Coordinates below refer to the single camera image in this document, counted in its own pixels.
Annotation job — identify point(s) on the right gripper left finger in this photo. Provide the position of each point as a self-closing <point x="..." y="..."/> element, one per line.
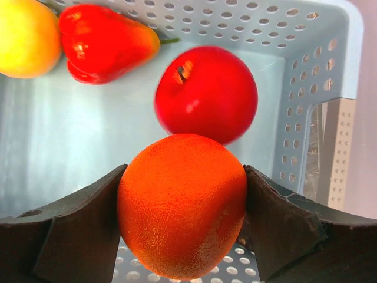
<point x="74" y="239"/>

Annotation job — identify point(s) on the red bell pepper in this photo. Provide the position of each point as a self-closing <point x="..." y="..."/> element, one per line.
<point x="102" y="45"/>

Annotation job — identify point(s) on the red apple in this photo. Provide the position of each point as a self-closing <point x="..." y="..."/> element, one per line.
<point x="207" y="90"/>

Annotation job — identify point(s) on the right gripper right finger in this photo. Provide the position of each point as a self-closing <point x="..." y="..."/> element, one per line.
<point x="298" y="240"/>

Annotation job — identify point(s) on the small yellow fruit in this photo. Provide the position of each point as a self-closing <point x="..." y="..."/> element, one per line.
<point x="30" y="39"/>

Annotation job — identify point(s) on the orange fruit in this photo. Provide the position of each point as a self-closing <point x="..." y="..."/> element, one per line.
<point x="181" y="204"/>

